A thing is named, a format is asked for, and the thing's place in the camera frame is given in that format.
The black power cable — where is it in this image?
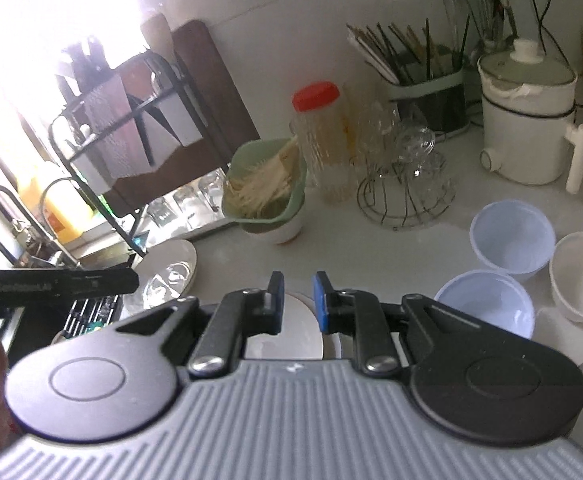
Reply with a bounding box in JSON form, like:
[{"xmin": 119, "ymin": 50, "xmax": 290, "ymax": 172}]
[{"xmin": 527, "ymin": 0, "xmax": 575, "ymax": 68}]

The pinkish textured cloth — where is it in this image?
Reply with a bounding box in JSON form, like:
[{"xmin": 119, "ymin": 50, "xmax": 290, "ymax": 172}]
[{"xmin": 85, "ymin": 77, "xmax": 144, "ymax": 181}]

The clear glass cup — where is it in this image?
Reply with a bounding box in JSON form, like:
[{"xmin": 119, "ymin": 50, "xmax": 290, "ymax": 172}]
[
  {"xmin": 384, "ymin": 122, "xmax": 439, "ymax": 173},
  {"xmin": 411, "ymin": 152, "xmax": 458, "ymax": 203}
]

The small clear drinking glass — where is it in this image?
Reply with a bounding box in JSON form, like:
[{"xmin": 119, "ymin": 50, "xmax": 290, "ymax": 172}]
[
  {"xmin": 145, "ymin": 196, "xmax": 177, "ymax": 230},
  {"xmin": 172, "ymin": 184, "xmax": 203, "ymax": 227},
  {"xmin": 197, "ymin": 169, "xmax": 228, "ymax": 215}
]

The brown cutting board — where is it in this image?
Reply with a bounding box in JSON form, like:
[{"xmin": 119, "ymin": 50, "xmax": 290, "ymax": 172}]
[{"xmin": 104, "ymin": 19, "xmax": 263, "ymax": 217}]

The pale blue bowl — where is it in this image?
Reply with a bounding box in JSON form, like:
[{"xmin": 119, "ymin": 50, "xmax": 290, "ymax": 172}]
[
  {"xmin": 434, "ymin": 269, "xmax": 536, "ymax": 343},
  {"xmin": 469, "ymin": 200, "xmax": 556, "ymax": 283}
]

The small white plate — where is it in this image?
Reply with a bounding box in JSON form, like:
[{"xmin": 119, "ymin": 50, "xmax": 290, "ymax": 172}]
[{"xmin": 244, "ymin": 291, "xmax": 343, "ymax": 361}]

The white electric cooking pot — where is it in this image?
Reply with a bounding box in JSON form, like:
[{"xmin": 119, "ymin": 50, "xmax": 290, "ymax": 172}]
[{"xmin": 477, "ymin": 37, "xmax": 583, "ymax": 196}]

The red lid plastic jar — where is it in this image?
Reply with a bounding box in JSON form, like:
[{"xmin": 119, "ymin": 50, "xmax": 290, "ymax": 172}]
[{"xmin": 290, "ymin": 81, "xmax": 355, "ymax": 205}]

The wire cup rack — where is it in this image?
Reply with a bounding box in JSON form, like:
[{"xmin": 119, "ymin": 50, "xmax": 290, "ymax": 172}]
[{"xmin": 356, "ymin": 160, "xmax": 458, "ymax": 232}]

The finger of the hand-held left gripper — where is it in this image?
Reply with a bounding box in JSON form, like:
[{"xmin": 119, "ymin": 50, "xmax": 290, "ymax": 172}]
[{"xmin": 71, "ymin": 269, "xmax": 140, "ymax": 305}]

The green black chopstick holder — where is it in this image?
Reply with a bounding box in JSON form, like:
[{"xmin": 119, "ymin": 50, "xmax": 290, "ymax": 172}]
[{"xmin": 381, "ymin": 67, "xmax": 472, "ymax": 140}]

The bundle of bamboo skewers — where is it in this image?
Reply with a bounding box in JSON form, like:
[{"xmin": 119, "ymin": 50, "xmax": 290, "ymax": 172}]
[{"xmin": 225, "ymin": 137, "xmax": 299, "ymax": 221}]

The yellow detergent bottle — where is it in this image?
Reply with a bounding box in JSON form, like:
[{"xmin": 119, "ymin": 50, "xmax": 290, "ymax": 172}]
[{"xmin": 17, "ymin": 174, "xmax": 94, "ymax": 242}]

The wooden spatula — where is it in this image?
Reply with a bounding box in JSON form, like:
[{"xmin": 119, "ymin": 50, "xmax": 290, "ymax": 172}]
[{"xmin": 140, "ymin": 12, "xmax": 173, "ymax": 58}]

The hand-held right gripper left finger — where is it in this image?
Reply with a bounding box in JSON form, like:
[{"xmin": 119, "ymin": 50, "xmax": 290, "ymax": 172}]
[{"xmin": 116, "ymin": 271, "xmax": 286, "ymax": 378}]

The green strainer bowl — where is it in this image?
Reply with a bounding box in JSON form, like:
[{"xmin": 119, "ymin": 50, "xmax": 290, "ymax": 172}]
[{"xmin": 221, "ymin": 137, "xmax": 308, "ymax": 246}]

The large white plate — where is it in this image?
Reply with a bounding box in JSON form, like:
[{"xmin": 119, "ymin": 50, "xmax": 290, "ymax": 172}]
[{"xmin": 121, "ymin": 239, "xmax": 198, "ymax": 313}]

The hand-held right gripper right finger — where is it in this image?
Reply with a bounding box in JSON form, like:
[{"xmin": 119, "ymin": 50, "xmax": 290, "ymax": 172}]
[{"xmin": 313, "ymin": 271, "xmax": 477, "ymax": 377}]

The black wire dish rack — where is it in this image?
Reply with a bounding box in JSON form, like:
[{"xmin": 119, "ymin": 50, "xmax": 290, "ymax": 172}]
[{"xmin": 47, "ymin": 47, "xmax": 209, "ymax": 261}]

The metal faucet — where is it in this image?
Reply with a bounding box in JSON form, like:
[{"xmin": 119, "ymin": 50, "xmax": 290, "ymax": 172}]
[{"xmin": 0, "ymin": 184, "xmax": 84, "ymax": 272}]

